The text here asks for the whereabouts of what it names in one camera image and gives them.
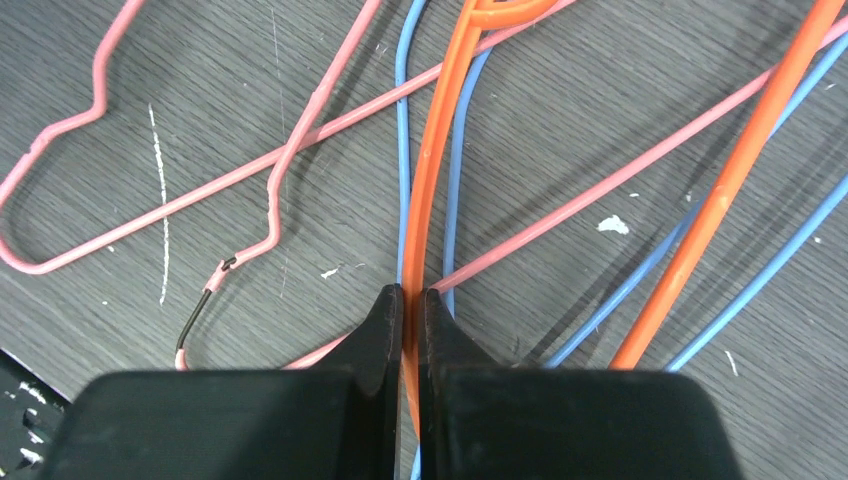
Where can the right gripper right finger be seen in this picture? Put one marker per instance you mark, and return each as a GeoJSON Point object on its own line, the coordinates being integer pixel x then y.
{"type": "Point", "coordinates": [484, 420]}

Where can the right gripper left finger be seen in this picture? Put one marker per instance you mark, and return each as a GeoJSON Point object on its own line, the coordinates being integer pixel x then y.
{"type": "Point", "coordinates": [337, 419]}

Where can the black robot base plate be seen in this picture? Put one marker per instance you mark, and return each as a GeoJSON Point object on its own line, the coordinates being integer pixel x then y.
{"type": "Point", "coordinates": [31, 412]}

